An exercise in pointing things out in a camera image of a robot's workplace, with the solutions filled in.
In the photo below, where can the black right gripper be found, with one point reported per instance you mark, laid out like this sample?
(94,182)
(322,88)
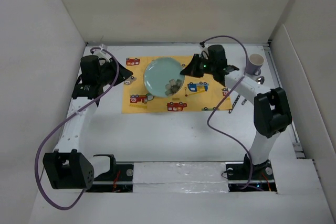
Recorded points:
(191,70)

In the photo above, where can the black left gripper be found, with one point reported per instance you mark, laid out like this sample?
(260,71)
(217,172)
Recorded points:
(112,65)

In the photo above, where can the yellow car print cloth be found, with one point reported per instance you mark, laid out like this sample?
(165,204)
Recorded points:
(195,94)

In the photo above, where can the green floral plate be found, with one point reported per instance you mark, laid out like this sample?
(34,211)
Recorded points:
(162,77)

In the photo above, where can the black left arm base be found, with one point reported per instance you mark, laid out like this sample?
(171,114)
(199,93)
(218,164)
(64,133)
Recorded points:
(120,181)

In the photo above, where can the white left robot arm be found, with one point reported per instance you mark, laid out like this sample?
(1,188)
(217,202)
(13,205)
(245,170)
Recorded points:
(67,167)

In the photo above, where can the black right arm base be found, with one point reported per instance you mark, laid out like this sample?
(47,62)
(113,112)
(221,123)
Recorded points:
(240,179)

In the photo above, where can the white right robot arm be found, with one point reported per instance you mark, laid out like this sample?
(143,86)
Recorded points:
(272,113)

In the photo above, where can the purple mug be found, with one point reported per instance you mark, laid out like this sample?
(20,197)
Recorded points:
(254,64)

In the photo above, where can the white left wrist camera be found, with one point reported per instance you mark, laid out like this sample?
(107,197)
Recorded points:
(100,51)

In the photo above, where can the metal fork black handle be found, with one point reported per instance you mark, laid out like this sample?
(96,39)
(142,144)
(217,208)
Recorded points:
(234,104)

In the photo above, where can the metal spoon black handle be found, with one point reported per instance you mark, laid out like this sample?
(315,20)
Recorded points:
(259,80)

